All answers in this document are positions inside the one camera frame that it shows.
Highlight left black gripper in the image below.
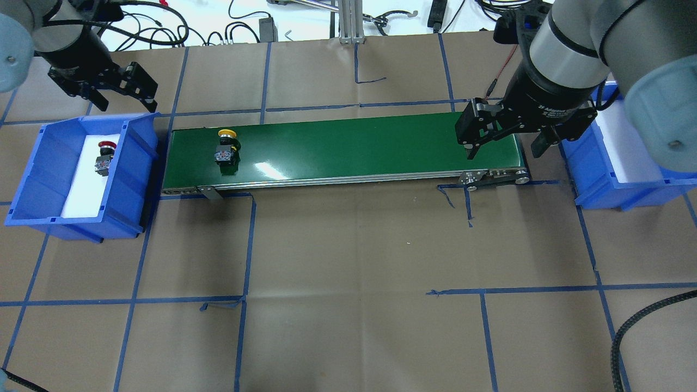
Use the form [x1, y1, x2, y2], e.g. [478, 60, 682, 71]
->
[48, 33, 158, 113]

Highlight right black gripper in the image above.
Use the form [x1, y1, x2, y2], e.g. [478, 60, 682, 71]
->
[455, 56, 599, 160]

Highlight red push button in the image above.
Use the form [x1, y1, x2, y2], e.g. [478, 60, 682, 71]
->
[94, 140, 118, 177]

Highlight yellow push button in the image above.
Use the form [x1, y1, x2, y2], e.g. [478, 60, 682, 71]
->
[214, 128, 241, 166]

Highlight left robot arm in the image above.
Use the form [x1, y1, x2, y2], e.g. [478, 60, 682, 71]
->
[1, 1, 158, 113]

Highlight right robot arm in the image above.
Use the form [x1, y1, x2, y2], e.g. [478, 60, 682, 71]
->
[455, 1, 696, 172]

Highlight green conveyor belt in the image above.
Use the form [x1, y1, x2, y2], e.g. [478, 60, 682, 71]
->
[161, 113, 532, 198]

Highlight right blue storage bin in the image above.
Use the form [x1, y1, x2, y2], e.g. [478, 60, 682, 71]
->
[561, 96, 696, 211]

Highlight blue storage bin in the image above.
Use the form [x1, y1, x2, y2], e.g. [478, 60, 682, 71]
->
[561, 96, 696, 211]
[4, 112, 159, 243]

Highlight white foam pad left bin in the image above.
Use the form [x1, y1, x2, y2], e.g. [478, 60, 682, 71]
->
[60, 133, 120, 218]

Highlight white foam pad bin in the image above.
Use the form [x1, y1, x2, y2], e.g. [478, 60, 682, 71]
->
[60, 133, 120, 218]
[596, 100, 664, 183]

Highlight white foam pad right bin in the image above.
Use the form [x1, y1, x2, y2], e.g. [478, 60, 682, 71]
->
[596, 100, 664, 183]

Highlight left blue storage bin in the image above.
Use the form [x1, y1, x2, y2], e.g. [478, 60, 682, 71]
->
[4, 112, 159, 243]

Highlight black power adapter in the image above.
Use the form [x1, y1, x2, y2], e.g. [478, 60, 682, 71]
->
[258, 16, 278, 42]

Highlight red black conveyor wires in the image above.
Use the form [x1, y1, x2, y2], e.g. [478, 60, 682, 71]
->
[485, 44, 519, 101]

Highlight aluminium profile post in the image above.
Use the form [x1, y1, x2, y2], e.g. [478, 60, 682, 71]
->
[338, 0, 364, 45]

